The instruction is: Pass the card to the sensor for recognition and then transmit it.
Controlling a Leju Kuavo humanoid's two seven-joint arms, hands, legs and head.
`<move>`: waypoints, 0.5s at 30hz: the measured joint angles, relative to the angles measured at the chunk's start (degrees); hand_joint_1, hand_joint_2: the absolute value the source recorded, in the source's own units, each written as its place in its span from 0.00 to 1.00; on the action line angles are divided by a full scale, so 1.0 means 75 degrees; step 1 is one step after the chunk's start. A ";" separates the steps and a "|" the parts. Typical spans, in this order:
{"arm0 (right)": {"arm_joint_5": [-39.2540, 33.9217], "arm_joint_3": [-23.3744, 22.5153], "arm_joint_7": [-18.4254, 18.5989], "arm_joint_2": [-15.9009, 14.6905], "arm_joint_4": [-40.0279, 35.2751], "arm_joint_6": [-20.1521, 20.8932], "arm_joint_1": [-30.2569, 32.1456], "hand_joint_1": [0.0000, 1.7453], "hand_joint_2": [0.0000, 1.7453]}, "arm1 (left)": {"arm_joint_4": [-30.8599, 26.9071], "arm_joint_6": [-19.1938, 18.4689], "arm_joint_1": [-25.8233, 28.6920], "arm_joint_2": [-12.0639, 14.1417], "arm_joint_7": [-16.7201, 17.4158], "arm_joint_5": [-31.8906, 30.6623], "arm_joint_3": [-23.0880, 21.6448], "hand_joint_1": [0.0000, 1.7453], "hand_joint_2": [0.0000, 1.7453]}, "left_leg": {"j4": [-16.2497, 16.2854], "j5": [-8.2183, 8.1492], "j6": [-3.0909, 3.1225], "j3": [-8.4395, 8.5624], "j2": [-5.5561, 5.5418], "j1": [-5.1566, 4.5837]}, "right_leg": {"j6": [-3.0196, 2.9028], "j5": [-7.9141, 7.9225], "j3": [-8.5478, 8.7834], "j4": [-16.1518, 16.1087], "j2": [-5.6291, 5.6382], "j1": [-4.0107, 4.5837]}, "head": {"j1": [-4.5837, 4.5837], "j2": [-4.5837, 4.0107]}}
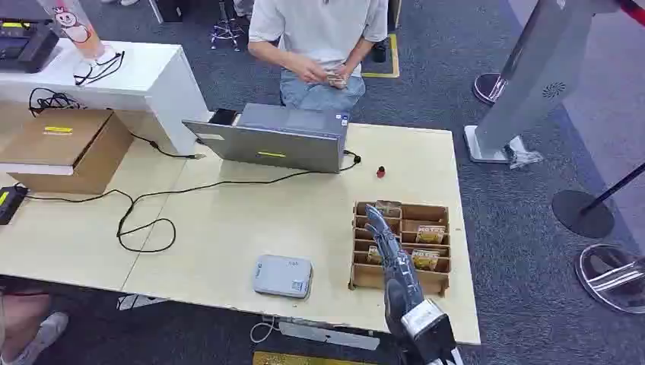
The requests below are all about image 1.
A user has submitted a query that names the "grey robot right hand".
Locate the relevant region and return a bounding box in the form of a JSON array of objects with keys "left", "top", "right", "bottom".
[{"left": 364, "top": 204, "right": 425, "bottom": 339}]

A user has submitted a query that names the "wooden card box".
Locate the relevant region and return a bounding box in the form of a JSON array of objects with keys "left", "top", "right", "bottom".
[{"left": 348, "top": 200, "right": 452, "bottom": 297}]

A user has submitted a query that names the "brown card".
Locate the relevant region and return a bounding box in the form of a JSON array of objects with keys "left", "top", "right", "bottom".
[{"left": 375, "top": 199, "right": 403, "bottom": 219}]

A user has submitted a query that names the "white desk foot bar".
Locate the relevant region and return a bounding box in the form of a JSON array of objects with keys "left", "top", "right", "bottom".
[{"left": 278, "top": 320, "right": 381, "bottom": 352}]

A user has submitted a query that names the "grey card reader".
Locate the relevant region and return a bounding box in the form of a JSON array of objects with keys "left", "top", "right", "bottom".
[{"left": 252, "top": 253, "right": 314, "bottom": 300}]

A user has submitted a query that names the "crumpled clear plastic wrap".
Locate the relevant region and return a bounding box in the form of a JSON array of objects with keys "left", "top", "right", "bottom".
[{"left": 506, "top": 135, "right": 545, "bottom": 170}]

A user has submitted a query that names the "grey laptop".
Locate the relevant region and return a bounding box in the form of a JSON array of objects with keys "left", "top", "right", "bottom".
[{"left": 182, "top": 103, "right": 350, "bottom": 175}]

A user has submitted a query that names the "black stanchion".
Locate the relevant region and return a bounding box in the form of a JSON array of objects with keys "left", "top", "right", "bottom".
[{"left": 551, "top": 160, "right": 645, "bottom": 240}]

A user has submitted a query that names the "chrome stanchion base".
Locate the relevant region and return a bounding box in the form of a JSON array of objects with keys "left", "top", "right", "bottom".
[
  {"left": 574, "top": 243, "right": 645, "bottom": 316},
  {"left": 472, "top": 72, "right": 508, "bottom": 106}
]

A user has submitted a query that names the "grey kiosk stand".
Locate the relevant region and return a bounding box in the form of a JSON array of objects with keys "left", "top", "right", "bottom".
[{"left": 463, "top": 0, "right": 621, "bottom": 165}]

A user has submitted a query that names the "seated person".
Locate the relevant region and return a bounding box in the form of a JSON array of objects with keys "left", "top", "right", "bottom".
[{"left": 247, "top": 0, "right": 389, "bottom": 113}]

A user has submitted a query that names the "chrome stool base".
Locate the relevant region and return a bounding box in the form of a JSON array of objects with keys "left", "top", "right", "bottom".
[{"left": 210, "top": 0, "right": 246, "bottom": 52}]

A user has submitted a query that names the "white cabinet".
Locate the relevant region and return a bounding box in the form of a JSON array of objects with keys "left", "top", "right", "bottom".
[{"left": 0, "top": 39, "right": 211, "bottom": 157}]

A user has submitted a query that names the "brown cardboard box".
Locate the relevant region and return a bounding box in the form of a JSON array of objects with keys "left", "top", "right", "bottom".
[{"left": 0, "top": 108, "right": 135, "bottom": 196}]

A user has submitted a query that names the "standing person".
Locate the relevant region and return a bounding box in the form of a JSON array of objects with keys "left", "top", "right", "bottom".
[{"left": 0, "top": 290, "right": 70, "bottom": 365}]

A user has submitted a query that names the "printed drink cup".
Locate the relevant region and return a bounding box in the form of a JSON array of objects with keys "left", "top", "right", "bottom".
[{"left": 36, "top": 0, "right": 108, "bottom": 62}]

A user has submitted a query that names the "black printer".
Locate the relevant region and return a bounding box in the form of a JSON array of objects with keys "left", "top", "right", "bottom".
[{"left": 0, "top": 19, "right": 61, "bottom": 75}]

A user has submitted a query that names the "white cable loop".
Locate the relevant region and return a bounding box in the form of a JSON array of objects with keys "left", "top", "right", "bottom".
[{"left": 249, "top": 317, "right": 278, "bottom": 345}]

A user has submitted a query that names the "long black laptop cable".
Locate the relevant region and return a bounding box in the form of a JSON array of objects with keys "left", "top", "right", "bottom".
[{"left": 14, "top": 149, "right": 362, "bottom": 255}]

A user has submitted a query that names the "short black cable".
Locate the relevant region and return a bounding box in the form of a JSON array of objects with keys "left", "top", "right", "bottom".
[{"left": 129, "top": 132, "right": 207, "bottom": 162}]

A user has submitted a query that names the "red barrier rope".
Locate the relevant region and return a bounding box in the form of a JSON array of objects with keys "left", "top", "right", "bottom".
[{"left": 616, "top": 0, "right": 645, "bottom": 27}]

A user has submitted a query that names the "black looped cord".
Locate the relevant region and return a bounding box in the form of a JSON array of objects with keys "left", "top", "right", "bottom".
[{"left": 72, "top": 50, "right": 126, "bottom": 87}]

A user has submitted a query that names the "black coiled cable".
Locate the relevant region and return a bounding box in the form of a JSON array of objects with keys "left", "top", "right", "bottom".
[{"left": 27, "top": 87, "right": 87, "bottom": 119}]

